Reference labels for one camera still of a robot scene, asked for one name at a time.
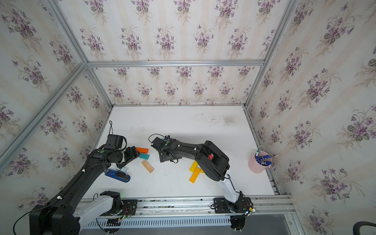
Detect short teal block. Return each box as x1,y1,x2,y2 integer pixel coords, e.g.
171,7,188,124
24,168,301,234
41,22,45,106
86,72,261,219
139,153,150,160

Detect natural wood block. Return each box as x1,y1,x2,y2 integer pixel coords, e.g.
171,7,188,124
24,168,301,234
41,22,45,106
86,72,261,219
142,160,154,173

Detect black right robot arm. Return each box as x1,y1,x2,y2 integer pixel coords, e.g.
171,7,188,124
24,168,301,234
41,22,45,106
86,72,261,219
150,136,244,212

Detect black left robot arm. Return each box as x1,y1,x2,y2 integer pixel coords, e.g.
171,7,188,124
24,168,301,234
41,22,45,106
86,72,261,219
29,134,140,235

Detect blue stapler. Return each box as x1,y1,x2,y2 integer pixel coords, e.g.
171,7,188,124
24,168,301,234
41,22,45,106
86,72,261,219
104,169,131,183

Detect yellow block left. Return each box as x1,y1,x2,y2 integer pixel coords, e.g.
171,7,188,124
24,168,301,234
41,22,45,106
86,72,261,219
190,161,198,173

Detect amber orange block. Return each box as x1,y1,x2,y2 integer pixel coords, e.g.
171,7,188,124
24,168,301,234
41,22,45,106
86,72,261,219
189,167,201,184

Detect pink pen cup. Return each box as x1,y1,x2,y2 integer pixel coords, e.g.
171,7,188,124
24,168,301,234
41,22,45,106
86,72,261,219
248,149,278,174

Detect black chair edge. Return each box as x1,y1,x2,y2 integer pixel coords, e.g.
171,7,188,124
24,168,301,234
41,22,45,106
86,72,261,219
352,221,376,235

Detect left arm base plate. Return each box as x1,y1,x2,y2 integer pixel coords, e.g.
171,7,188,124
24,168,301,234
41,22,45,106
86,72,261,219
103,199,138,216

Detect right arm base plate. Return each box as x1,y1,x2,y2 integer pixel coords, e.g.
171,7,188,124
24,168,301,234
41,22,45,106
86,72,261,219
211,196,254,213

